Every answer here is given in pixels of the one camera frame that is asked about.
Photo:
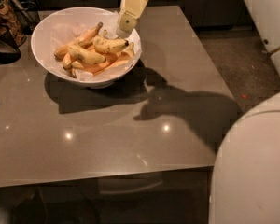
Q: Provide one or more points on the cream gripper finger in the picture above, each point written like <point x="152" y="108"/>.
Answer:
<point x="129" y="15"/>

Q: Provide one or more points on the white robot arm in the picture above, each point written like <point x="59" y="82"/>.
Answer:
<point x="245" y="180"/>

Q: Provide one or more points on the right end yellow banana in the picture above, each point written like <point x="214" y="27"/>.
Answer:
<point x="123" y="56"/>

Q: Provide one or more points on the white paper bowl liner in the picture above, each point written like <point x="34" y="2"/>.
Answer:
<point x="87" y="50"/>

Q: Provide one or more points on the white ceramic bowl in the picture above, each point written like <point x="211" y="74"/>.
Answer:
<point x="49" y="22"/>

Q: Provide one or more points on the orange bottom banana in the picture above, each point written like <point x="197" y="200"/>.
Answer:
<point x="94" y="68"/>

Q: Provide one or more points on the long upper yellow banana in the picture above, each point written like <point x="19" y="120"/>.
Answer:
<point x="60" y="52"/>

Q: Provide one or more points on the small left yellow banana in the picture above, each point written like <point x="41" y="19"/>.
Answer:
<point x="66" y="62"/>

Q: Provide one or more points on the patterned glass jar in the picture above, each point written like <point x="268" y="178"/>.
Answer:
<point x="9" y="18"/>

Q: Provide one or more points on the black kettle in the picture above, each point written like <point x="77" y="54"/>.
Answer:
<point x="9" y="51"/>

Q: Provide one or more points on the black wire rack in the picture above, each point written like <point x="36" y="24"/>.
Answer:
<point x="28" y="14"/>

